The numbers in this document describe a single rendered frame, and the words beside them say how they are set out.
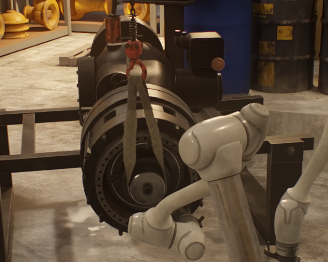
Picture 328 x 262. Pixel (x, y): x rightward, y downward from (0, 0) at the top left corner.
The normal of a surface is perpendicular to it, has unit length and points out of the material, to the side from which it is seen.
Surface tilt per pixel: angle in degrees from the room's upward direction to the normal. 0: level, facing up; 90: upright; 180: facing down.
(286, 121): 90
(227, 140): 71
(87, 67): 34
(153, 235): 104
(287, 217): 81
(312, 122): 90
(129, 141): 93
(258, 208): 0
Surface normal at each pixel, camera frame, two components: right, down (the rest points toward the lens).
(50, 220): -0.02, -0.95
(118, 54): -0.21, -0.58
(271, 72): -0.37, 0.29
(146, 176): 0.07, 0.30
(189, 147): -0.80, 0.11
